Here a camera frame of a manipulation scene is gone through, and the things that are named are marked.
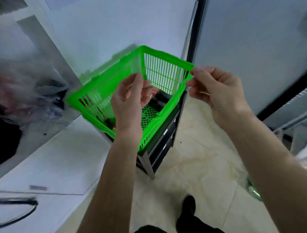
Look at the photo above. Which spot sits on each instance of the person's right forearm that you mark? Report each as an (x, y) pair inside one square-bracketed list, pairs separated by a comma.
[(271, 172)]

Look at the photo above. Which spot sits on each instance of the person's right hand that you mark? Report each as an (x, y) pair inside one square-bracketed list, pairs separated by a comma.
[(225, 96)]

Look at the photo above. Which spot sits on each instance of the black door frame post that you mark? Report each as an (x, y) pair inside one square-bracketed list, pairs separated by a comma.
[(197, 26)]

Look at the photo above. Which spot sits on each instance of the person's black trousers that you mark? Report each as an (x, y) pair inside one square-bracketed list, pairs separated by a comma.
[(191, 224)]

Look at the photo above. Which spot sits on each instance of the black wall strip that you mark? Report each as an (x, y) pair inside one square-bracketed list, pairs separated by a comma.
[(283, 98)]

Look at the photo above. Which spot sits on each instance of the person's left thumb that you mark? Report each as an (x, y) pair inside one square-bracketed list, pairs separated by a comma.
[(138, 84)]

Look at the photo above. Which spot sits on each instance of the person's left hand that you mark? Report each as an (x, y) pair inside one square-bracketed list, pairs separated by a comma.
[(127, 108)]

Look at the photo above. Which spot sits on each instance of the small grey label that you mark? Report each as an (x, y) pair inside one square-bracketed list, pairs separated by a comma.
[(38, 188)]

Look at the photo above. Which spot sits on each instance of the metal shelf rack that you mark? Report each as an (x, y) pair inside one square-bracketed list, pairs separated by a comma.
[(159, 146)]

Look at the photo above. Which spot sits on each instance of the person's left forearm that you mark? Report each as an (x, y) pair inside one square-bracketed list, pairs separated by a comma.
[(112, 182)]

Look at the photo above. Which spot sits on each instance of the green plastic slotted basket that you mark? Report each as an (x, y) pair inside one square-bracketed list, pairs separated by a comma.
[(163, 69)]

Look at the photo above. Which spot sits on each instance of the green glass bottle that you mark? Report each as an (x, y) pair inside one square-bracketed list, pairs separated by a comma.
[(254, 192)]

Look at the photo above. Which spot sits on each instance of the person's right thumb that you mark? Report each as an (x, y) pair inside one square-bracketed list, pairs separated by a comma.
[(202, 71)]

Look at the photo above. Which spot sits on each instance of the black object in basket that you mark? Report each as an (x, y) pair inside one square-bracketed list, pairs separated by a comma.
[(162, 99)]

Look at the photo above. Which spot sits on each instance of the clear plastic bag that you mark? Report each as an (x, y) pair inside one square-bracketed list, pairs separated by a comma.
[(28, 91)]

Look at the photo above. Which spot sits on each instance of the person's black shoe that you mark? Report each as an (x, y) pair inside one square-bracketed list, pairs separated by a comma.
[(189, 205)]

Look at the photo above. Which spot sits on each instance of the stainless steel wall panel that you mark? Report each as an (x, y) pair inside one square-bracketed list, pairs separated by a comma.
[(36, 43)]

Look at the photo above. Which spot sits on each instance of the black bag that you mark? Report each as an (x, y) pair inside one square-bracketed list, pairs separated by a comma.
[(8, 141)]

